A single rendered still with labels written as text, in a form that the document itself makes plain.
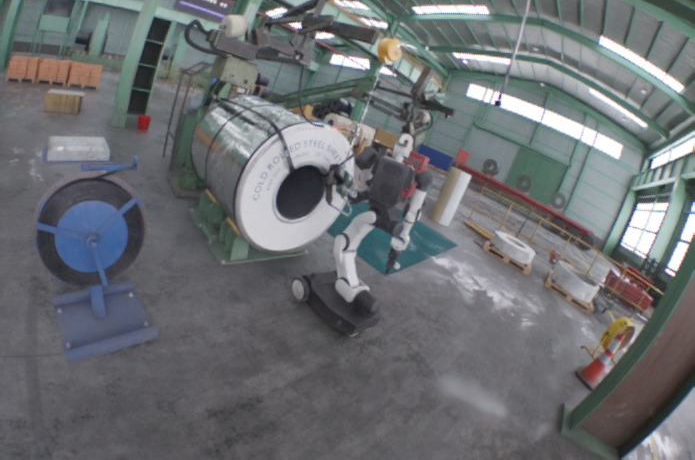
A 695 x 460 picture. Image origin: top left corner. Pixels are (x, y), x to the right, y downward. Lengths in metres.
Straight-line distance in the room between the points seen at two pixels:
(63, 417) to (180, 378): 0.72
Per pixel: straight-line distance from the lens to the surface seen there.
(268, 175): 2.10
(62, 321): 2.05
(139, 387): 1.73
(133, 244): 1.65
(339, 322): 2.19
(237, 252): 2.59
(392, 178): 1.83
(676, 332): 2.93
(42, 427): 1.74
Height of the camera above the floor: 1.49
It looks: 16 degrees down
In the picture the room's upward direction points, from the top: 21 degrees clockwise
